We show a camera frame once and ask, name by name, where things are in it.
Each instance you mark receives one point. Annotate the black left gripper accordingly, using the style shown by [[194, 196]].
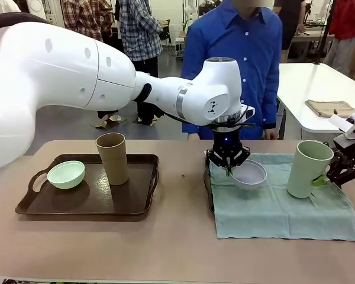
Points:
[[227, 142]]

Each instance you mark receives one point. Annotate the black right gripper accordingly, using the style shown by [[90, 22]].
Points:
[[344, 159]]

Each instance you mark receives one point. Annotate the tall light green cup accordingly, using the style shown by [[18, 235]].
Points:
[[304, 171]]

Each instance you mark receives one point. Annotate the white bowl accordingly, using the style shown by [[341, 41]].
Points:
[[251, 177]]

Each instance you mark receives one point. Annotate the teal cloth mat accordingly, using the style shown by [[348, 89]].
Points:
[[284, 216]]

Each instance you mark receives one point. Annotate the beige cloth mat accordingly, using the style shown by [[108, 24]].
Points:
[[328, 108]]

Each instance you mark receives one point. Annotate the tall brown cup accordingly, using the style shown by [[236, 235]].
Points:
[[114, 159]]

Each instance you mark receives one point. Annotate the light green bowl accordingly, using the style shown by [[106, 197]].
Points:
[[66, 176]]

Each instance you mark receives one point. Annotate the person's left forearm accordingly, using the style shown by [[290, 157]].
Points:
[[270, 112]]

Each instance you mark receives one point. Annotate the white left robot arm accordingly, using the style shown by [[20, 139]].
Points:
[[77, 74]]

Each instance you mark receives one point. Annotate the person's right forearm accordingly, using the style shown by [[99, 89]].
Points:
[[189, 130]]

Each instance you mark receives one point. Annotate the dark brown serving tray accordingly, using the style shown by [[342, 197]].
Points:
[[208, 189], [85, 201]]

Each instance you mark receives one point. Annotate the person's right hand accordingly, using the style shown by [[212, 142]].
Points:
[[192, 136]]

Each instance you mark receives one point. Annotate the person's left hand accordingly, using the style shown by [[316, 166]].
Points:
[[271, 134]]

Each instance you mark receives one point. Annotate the flat cardboard floor piece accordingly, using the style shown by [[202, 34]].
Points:
[[106, 122], [156, 119]]

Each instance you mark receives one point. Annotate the white side table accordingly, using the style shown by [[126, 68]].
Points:
[[307, 83]]

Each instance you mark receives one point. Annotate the black tripod pole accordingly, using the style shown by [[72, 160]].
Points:
[[324, 38]]

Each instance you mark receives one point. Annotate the person in black clothes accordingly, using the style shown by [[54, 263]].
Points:
[[290, 26]]

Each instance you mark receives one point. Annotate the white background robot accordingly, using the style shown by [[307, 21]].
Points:
[[190, 10]]

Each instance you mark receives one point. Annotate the person in blue plaid shirt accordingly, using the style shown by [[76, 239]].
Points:
[[142, 29]]

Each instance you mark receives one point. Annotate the person in red jacket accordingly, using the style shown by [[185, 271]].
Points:
[[341, 23]]

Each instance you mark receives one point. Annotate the person in red plaid shirt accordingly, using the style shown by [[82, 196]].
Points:
[[85, 20]]

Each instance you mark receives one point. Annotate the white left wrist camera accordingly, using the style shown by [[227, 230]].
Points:
[[250, 112]]

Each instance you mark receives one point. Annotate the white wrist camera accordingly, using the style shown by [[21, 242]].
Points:
[[250, 112], [338, 122]]

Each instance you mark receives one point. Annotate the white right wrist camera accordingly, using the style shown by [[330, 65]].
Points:
[[338, 122]]

